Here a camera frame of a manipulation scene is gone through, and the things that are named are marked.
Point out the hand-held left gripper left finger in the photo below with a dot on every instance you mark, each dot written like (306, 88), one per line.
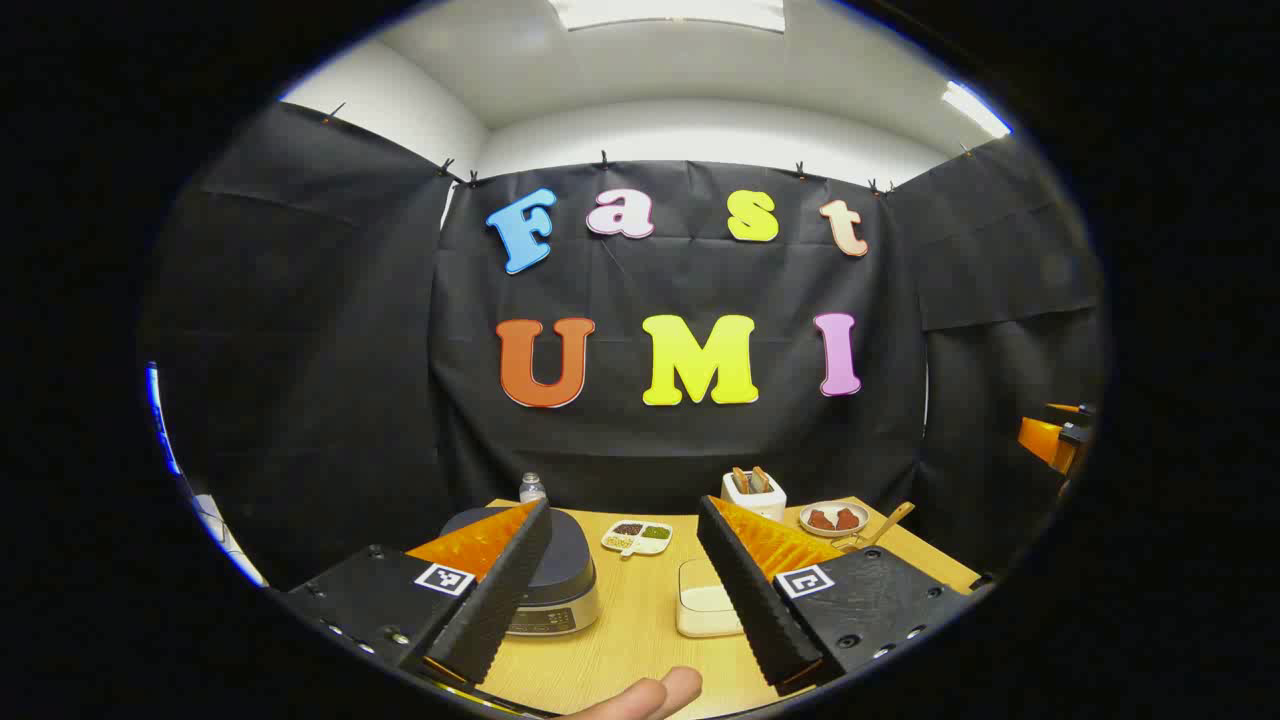
(500, 590)

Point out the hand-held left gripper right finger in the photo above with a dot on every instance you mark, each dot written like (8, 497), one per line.
(750, 590)

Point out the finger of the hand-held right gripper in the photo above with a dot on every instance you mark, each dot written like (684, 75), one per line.
(1045, 435)

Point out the clear container of rice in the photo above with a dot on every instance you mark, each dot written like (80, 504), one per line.
(705, 600)

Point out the silver black rice cooker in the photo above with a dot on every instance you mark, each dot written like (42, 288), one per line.
(565, 575)

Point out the wooden spoon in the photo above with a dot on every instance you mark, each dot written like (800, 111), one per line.
(890, 522)

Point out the white toaster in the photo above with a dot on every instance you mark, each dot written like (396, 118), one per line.
(765, 505)

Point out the white round plate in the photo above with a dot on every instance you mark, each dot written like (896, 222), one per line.
(830, 533)

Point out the red meat piece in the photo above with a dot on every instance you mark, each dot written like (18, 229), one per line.
(847, 519)
(819, 520)

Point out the small clear bottle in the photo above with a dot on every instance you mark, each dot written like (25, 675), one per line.
(532, 490)

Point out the toasted bread slice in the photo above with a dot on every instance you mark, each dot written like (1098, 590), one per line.
(740, 480)
(761, 480)

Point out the white divided condiment dish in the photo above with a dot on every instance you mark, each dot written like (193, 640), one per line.
(637, 536)

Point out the white side desk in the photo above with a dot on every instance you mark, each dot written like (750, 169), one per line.
(225, 540)

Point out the narrow ceiling light panel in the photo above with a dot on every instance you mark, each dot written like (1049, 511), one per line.
(975, 108)

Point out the large ceiling light panel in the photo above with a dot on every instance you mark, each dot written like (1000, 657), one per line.
(665, 12)

